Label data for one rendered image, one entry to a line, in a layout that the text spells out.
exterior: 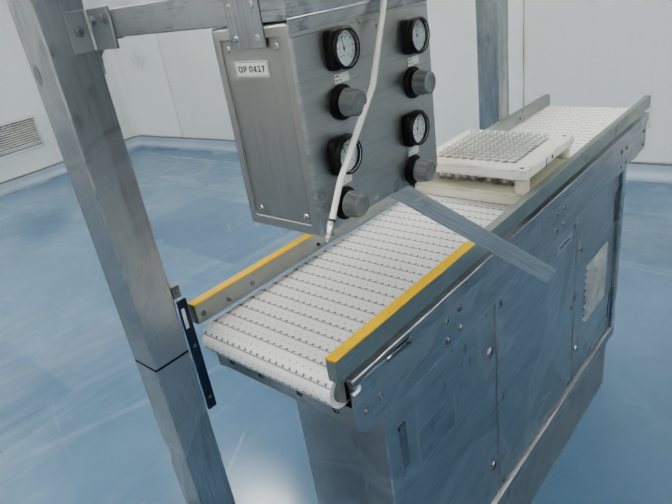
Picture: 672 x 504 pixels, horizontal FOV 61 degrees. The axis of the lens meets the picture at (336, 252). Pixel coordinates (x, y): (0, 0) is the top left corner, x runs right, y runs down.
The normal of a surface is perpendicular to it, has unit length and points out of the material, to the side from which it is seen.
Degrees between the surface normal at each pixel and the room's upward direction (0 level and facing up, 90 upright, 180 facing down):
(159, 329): 90
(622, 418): 0
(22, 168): 90
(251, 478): 0
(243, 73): 90
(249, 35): 90
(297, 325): 0
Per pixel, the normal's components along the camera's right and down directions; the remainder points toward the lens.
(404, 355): 0.76, 0.18
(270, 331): -0.14, -0.89
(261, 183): -0.64, 0.41
